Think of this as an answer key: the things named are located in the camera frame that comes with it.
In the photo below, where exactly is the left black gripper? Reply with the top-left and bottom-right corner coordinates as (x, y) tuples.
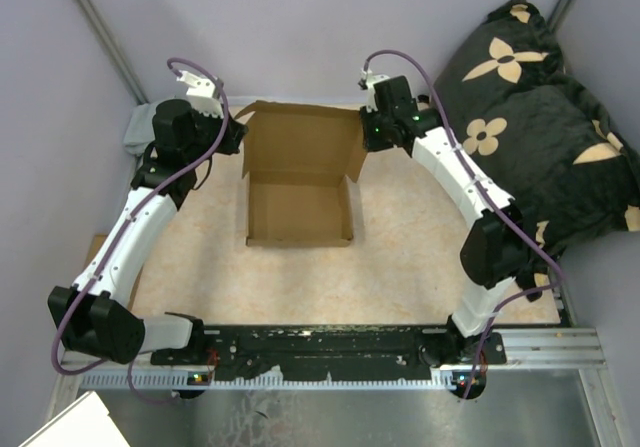
(184, 102), (248, 167)

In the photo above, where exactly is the brown cardboard box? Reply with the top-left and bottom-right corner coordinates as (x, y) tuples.
(235, 100), (367, 248)

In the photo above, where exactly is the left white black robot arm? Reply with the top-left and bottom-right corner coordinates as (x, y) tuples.
(47, 97), (247, 370)

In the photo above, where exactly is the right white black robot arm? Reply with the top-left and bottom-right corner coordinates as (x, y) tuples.
(359, 70), (532, 363)

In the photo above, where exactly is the small flat cardboard box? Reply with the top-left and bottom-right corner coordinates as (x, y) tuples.
(84, 234), (142, 310)

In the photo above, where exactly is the grey folded cloth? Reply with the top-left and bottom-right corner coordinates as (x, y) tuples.
(123, 101), (160, 157)

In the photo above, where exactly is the black floral pillow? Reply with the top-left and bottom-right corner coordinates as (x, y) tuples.
(417, 0), (640, 303)

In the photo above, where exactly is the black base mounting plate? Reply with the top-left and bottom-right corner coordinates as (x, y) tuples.
(151, 325), (507, 399)

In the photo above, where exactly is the white sheet corner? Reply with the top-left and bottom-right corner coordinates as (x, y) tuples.
(20, 391), (129, 447)

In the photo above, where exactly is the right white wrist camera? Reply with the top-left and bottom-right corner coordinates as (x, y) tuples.
(358, 67), (390, 113)

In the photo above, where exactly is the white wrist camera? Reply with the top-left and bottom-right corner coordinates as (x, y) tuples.
(358, 67), (390, 113)
(178, 70), (224, 119)

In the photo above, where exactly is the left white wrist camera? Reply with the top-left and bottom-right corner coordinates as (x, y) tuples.
(178, 70), (224, 119)

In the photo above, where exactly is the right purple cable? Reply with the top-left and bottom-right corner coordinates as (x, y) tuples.
(360, 48), (565, 401)

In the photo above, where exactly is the purple cable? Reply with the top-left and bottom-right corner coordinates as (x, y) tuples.
(51, 56), (231, 406)
(360, 48), (565, 401)

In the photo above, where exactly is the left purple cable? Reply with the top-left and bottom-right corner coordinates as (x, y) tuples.
(51, 56), (231, 406)

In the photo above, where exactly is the aluminium rail frame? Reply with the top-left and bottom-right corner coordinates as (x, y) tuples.
(51, 326), (627, 446)

